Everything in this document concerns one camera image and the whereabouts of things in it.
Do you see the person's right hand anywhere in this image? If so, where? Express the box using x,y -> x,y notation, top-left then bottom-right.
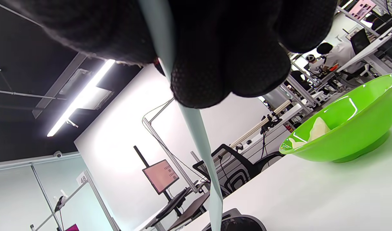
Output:
0,0 -> 339,109

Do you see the pale blue plastic utensil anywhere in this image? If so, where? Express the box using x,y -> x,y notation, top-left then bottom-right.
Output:
138,0 -> 223,231

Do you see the black mesh office chair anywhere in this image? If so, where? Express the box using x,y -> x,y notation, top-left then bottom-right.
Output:
193,144 -> 283,197

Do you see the cream dough piece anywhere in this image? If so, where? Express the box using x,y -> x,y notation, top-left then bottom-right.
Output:
289,117 -> 331,149

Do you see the black monitor stand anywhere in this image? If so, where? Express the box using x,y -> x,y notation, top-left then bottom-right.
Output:
134,146 -> 183,216

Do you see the long ceiling light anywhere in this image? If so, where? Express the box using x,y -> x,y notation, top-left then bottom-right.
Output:
47,59 -> 116,137

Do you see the monitor with pink screen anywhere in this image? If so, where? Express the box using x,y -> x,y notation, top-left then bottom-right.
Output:
142,159 -> 179,195

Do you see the green plastic bowl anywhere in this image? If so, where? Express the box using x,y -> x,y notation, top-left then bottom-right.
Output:
279,73 -> 392,163

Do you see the brown desk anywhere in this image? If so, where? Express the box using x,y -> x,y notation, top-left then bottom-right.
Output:
167,192 -> 211,231

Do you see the black round chair back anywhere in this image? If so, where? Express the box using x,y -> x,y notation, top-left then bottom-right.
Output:
202,208 -> 267,231

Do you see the white number sign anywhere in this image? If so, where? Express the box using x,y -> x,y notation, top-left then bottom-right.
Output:
76,171 -> 89,186

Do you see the silver metal frame post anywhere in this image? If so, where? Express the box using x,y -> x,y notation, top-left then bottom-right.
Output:
142,117 -> 199,193

